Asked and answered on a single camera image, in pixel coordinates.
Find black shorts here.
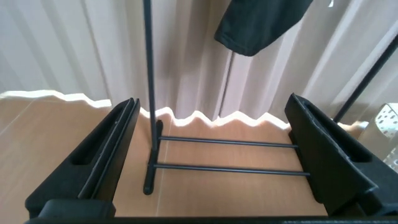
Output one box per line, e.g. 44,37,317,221
213,0,315,58

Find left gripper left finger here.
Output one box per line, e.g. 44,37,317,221
24,98,141,218

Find white laundry basket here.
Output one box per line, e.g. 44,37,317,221
357,102,398,174

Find beige curtain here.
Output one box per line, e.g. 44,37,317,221
0,0,398,131

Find black clothes rack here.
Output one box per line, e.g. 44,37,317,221
142,0,398,196

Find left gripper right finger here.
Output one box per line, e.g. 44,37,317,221
284,92,398,217

